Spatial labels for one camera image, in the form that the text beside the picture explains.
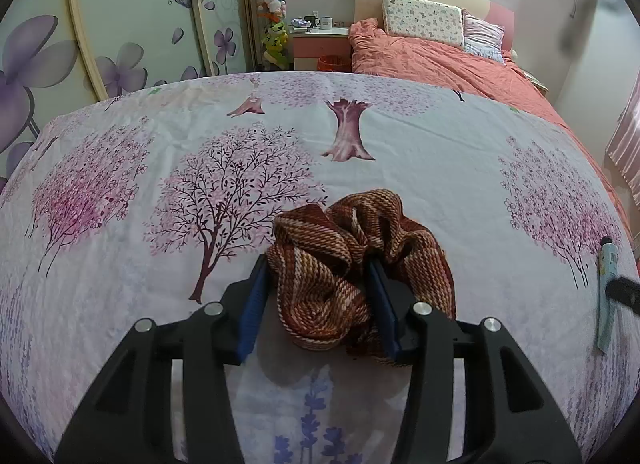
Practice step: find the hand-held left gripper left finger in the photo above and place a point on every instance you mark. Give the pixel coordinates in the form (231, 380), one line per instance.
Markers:
(252, 314)

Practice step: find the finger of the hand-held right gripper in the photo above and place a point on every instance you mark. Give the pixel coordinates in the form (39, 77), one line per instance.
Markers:
(627, 294)

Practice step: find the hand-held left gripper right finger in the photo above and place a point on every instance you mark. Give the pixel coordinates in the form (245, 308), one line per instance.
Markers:
(385, 314)

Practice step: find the pale green tube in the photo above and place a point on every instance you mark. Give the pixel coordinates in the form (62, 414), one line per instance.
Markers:
(607, 264)

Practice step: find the brown striped scrunchie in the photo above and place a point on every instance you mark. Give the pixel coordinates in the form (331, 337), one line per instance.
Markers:
(320, 284)

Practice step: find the tree print bed sheet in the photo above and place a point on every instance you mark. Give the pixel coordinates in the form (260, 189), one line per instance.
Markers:
(425, 184)

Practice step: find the pink striped curtain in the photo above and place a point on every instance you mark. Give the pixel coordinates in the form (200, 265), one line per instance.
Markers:
(627, 149)

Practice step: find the small orange basket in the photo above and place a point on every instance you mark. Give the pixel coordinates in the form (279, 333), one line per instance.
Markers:
(332, 64)

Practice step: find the coral duvet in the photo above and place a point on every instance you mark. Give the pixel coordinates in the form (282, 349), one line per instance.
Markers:
(425, 59)

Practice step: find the pink striped pillow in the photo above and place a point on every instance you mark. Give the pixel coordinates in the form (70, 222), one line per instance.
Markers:
(482, 36)

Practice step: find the white floral pillow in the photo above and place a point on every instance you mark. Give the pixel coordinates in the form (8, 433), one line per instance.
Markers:
(422, 21)

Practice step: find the white mug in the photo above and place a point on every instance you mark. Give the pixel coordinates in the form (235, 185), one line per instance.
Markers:
(325, 24)

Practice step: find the dark mug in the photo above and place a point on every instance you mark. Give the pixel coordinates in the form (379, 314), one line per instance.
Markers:
(310, 21)

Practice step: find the clear tube of plush toys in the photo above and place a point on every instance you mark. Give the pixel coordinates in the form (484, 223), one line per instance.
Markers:
(271, 4)

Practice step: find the flower print sliding wardrobe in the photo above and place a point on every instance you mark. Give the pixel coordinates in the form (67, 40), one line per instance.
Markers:
(125, 4)

